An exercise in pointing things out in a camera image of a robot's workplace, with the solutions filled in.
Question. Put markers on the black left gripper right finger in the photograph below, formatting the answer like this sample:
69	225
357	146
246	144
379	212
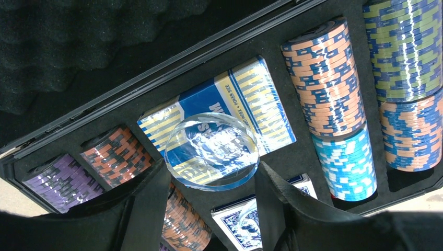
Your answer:
289	219

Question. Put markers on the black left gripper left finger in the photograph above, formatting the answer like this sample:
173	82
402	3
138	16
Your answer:
128	217

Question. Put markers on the blue patterned card deck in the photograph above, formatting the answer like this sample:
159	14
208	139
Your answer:
239	220

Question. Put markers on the clear round disc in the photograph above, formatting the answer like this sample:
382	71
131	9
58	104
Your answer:
212	152

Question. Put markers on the blue striped card deck box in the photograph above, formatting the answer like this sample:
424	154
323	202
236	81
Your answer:
246	92

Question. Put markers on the black poker set case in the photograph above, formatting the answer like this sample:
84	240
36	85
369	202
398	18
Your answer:
73	69

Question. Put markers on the brown chip stack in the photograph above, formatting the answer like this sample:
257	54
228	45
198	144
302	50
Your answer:
116	155

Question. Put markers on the purple chip stack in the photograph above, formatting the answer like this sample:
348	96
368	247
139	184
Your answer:
63	183

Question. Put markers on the blue chip stack lower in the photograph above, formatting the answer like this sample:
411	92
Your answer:
347	164

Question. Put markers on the blue white chip stack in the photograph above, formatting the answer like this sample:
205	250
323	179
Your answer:
412	133

